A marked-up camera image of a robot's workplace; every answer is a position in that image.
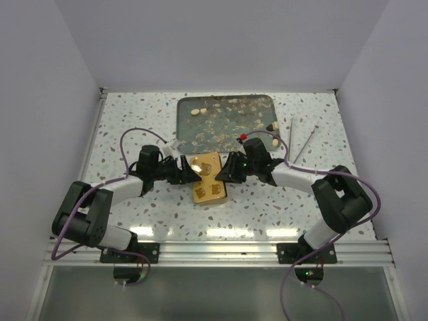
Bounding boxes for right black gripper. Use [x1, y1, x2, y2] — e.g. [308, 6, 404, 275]
[215, 151, 258, 184]

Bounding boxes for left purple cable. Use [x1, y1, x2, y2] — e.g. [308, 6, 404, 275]
[50, 127, 171, 287]

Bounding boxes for purple cable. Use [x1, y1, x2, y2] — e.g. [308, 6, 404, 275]
[243, 130, 383, 321]
[50, 127, 171, 287]

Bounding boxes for floral teal serving tray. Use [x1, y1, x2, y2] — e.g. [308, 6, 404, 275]
[177, 94, 279, 154]

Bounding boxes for aluminium rail front edge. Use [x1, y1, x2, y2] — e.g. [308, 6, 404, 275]
[43, 238, 397, 268]

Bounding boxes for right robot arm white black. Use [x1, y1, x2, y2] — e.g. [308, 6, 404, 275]
[215, 138, 373, 263]

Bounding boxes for silver metal tin lid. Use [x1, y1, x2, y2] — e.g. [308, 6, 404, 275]
[190, 152, 227, 195]

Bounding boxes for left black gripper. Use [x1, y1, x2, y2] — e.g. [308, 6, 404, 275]
[151, 155, 201, 185]

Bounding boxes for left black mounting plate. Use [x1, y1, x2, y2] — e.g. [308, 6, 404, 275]
[100, 242, 161, 264]

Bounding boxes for silver metal tongs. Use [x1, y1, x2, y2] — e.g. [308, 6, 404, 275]
[287, 114, 318, 164]

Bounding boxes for black mounting plate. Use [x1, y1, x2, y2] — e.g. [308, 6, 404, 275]
[276, 242, 338, 265]
[100, 242, 161, 264]

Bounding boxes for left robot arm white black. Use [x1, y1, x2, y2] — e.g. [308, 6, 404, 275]
[51, 145, 201, 263]

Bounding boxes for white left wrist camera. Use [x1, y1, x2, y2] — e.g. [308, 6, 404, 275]
[162, 138, 181, 158]

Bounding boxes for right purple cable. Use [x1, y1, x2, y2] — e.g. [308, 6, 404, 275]
[243, 130, 383, 321]

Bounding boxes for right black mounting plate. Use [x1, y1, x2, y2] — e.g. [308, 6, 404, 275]
[276, 242, 338, 265]

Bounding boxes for gold metal tin box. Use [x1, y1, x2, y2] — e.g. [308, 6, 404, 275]
[193, 193, 227, 206]

